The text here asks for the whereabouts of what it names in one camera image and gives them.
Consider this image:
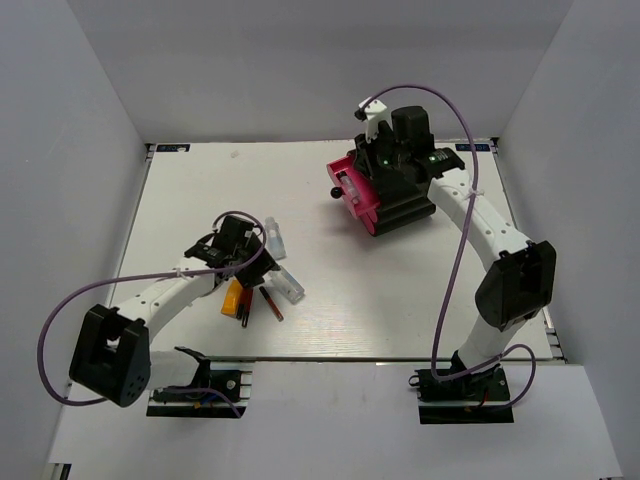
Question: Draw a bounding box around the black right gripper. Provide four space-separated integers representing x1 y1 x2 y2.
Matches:
352 125 409 181

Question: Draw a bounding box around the black drawer organizer cabinet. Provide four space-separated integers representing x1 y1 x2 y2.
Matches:
353 145 435 236

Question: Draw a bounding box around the clear bottle blue label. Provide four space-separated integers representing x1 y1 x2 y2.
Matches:
264 217 286 260

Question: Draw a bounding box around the pink top drawer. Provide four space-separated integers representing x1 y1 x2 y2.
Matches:
327 155 380 222

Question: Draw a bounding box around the pink drawer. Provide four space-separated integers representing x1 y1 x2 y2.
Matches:
327 155 380 222
360 209 379 237

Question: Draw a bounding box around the orange makeup compact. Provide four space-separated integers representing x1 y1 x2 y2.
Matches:
220 279 244 317

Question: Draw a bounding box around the small clear vial black cap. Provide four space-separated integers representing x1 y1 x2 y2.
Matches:
338 172 358 198

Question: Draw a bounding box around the red lip gloss tube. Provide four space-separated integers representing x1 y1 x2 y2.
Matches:
259 286 284 322

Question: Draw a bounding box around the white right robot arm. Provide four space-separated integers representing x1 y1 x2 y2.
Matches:
354 101 557 399

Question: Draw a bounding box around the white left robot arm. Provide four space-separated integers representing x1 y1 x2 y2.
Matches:
70 211 279 407

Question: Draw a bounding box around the pink bottom drawer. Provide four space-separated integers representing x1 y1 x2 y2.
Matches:
360 209 379 237

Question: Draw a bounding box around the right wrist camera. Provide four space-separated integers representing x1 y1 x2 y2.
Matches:
354 97 391 143

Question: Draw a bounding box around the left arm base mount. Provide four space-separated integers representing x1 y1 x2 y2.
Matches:
146 347 254 419

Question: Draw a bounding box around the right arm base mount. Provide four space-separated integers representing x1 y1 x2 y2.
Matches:
408 366 514 425

